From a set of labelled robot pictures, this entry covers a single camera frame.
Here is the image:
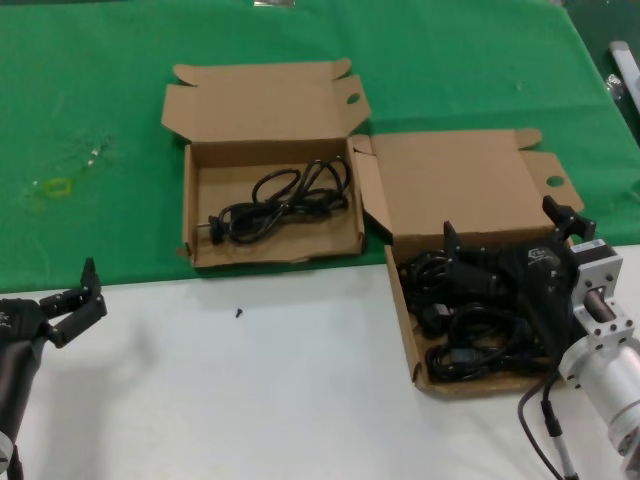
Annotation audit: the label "cardboard box with torn rim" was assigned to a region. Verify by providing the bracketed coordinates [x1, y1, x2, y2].
[160, 58, 370, 271]

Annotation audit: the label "white metal bar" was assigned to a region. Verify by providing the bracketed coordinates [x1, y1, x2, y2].
[608, 41, 640, 114]

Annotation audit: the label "black power cable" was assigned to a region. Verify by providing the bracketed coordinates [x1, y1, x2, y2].
[195, 157, 351, 246]
[424, 335, 561, 385]
[399, 251, 454, 301]
[418, 299, 546, 346]

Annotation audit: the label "green table cloth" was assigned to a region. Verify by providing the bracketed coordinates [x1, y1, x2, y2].
[0, 0, 640, 296]

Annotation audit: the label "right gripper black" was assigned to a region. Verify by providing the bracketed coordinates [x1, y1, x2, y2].
[442, 194, 598, 311]

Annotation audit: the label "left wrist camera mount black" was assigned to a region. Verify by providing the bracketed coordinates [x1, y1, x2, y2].
[0, 339, 42, 436]

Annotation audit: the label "clear tape scrap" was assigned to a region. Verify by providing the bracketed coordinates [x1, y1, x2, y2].
[85, 141, 110, 167]

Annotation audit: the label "yellow tape outline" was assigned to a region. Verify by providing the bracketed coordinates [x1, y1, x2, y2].
[43, 177, 73, 198]

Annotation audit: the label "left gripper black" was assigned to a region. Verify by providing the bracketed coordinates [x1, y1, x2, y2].
[0, 257, 108, 349]

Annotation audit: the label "open brown cardboard box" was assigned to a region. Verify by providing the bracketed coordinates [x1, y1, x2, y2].
[351, 128, 585, 400]

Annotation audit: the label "small dark metal parts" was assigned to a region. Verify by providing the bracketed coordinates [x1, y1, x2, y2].
[605, 73, 625, 104]

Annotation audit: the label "white table cloth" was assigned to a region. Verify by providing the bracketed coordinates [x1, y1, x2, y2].
[0, 244, 640, 480]

